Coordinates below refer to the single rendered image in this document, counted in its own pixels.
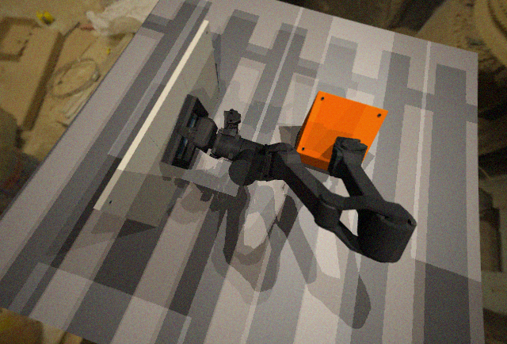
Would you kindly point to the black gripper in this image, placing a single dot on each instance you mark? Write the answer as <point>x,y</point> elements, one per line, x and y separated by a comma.
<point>205,137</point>

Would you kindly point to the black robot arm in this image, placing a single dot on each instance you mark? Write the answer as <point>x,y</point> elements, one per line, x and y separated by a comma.
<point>383,228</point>

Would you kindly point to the dark grey flat panel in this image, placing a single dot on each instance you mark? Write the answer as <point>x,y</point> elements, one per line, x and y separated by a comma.
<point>142,186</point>

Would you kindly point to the black picture frame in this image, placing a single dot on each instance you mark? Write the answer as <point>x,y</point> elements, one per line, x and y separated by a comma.
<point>180,151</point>

